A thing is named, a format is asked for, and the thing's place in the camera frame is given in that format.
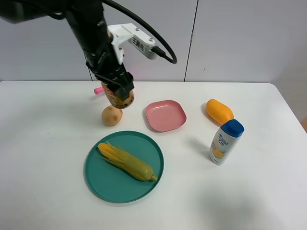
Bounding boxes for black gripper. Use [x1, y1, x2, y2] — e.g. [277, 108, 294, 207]
[85, 45, 134, 101]

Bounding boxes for round teal plate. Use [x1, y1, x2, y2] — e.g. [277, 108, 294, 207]
[84, 131, 164, 203]

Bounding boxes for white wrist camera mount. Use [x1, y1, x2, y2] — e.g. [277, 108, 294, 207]
[107, 23, 157, 65]

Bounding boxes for black cable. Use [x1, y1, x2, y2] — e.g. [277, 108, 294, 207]
[102, 0, 177, 64]

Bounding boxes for pink square plate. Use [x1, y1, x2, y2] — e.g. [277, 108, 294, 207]
[145, 100, 187, 132]

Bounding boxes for yellow drink can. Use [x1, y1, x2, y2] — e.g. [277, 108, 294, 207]
[101, 82, 134, 109]

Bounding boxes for white bottle blue cap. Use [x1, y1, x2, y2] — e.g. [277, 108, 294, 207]
[209, 119, 245, 165]

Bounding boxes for orange mango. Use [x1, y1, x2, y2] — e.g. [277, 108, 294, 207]
[206, 99, 234, 125]

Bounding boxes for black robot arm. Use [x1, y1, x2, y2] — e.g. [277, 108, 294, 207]
[0, 0, 134, 101]

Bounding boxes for toy corn cob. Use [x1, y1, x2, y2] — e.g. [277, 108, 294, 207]
[97, 142, 158, 182]

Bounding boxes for brown potato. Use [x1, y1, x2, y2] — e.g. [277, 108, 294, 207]
[101, 105, 123, 127]

